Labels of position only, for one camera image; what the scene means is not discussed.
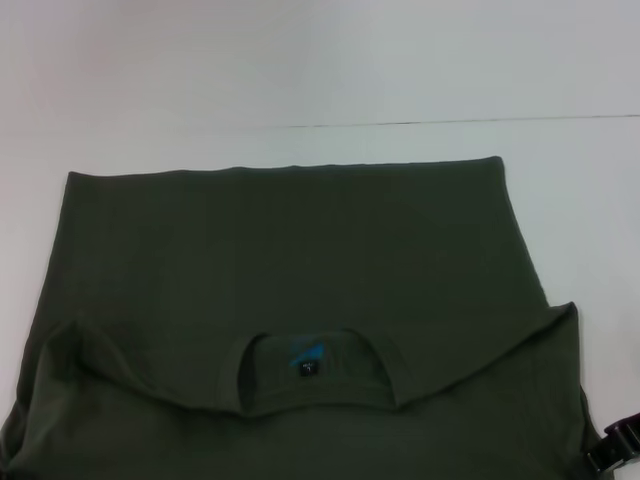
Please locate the dark green FREE t-shirt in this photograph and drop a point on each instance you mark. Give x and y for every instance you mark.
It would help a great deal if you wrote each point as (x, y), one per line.
(300, 300)

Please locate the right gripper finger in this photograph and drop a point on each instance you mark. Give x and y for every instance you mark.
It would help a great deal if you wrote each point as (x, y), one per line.
(607, 452)
(622, 425)

